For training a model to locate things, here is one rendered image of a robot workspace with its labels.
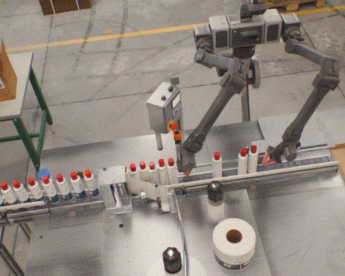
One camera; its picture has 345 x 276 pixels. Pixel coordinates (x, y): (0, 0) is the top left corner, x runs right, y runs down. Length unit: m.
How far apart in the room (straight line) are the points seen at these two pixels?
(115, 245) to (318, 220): 1.07
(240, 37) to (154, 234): 1.17
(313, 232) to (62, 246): 1.32
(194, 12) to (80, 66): 1.64
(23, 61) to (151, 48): 1.73
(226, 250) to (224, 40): 1.16
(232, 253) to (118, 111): 2.54
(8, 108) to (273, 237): 2.11
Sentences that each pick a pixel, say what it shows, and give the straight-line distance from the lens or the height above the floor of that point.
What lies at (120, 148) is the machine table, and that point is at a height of 0.83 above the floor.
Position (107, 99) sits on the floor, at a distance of 4.46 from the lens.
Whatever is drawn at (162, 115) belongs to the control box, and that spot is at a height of 1.42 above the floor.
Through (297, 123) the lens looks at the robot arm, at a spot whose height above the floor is 1.24.
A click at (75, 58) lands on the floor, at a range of 5.15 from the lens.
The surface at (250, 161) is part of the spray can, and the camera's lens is 2.42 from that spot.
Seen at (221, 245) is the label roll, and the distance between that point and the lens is 2.07.
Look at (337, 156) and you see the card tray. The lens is 2.74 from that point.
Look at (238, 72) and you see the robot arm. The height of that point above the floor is 1.59.
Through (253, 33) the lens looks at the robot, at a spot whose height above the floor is 1.49.
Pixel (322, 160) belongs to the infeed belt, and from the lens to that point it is 2.63.
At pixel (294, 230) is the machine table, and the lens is 2.38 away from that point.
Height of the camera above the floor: 2.82
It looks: 46 degrees down
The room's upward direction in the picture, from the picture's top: 6 degrees counter-clockwise
